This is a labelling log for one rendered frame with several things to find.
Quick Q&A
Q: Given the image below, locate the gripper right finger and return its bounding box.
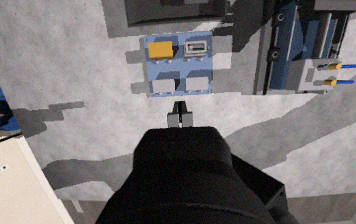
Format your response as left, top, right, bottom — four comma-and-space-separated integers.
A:
180, 101, 193, 127

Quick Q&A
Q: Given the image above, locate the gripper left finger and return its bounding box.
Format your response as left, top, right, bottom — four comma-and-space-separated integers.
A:
167, 101, 181, 128

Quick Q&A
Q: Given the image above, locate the orange-yellow rectangular block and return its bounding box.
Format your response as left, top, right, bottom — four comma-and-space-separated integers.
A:
148, 41, 173, 60

